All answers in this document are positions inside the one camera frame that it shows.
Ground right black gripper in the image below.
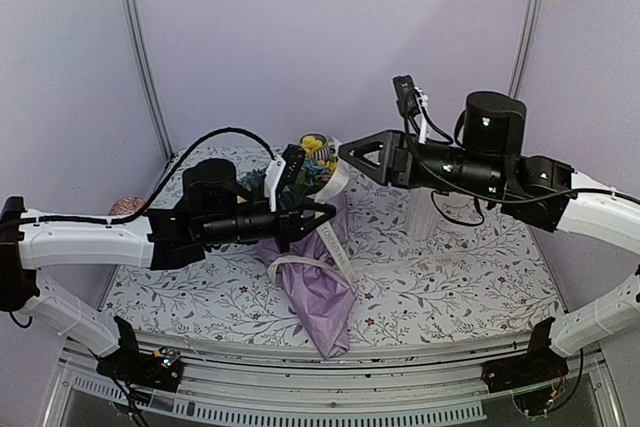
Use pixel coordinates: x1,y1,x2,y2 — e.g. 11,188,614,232
338,127,504,199

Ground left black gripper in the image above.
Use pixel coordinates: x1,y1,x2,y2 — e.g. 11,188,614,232
202,192,337,254

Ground purple pink wrapping paper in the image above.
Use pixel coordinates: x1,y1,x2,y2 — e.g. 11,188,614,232
255,192,356,359

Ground cream ribbon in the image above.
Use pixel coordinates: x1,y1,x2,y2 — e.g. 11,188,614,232
267,160,359,290

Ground artificial flower bouquet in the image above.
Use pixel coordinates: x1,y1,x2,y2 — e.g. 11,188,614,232
238,133,338,199

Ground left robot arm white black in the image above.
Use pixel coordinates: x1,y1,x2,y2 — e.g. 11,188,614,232
1,158,336,381

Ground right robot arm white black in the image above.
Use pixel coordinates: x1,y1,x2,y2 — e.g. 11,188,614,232
339,91,639,383

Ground white ribbed vase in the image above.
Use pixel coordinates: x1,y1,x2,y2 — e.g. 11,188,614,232
405,188,440,241

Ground striped grey cup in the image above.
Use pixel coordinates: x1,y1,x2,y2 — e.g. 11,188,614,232
313,137,341,162

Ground cream mug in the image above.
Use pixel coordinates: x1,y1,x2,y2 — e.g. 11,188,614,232
437,192,477,223

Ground floral patterned tablecloth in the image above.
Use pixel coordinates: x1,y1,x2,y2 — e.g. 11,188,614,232
103,172,562,350

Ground red patterned bowl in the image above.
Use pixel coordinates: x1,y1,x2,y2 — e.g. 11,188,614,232
109,196,145,216

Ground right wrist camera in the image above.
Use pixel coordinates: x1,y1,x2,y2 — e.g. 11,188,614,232
392,75,430,144

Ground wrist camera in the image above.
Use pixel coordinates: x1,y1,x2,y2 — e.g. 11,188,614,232
392,75,430,144
263,144,306,212

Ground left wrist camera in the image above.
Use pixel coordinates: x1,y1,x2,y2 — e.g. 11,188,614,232
263,144,306,212

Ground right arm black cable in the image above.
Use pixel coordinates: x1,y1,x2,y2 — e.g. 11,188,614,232
404,91,640,228

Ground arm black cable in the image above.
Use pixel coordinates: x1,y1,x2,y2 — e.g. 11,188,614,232
404,91,640,228
34,126,276,226

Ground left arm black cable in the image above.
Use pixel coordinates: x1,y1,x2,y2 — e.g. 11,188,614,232
34,126,276,226

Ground front aluminium rail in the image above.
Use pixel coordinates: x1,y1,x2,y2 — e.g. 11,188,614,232
42,331,624,427

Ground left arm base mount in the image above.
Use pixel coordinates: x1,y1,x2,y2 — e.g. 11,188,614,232
96,347,184,393

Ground right aluminium frame post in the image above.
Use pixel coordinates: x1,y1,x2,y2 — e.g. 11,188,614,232
508,0,542,98

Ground aluminium frame post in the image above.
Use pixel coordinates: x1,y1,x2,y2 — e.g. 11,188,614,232
121,0,174,160
508,0,542,98

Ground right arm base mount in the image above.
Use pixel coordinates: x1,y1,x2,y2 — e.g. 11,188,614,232
481,350,569,418

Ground left aluminium frame post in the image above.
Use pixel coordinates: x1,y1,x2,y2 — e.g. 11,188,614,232
121,0,174,160

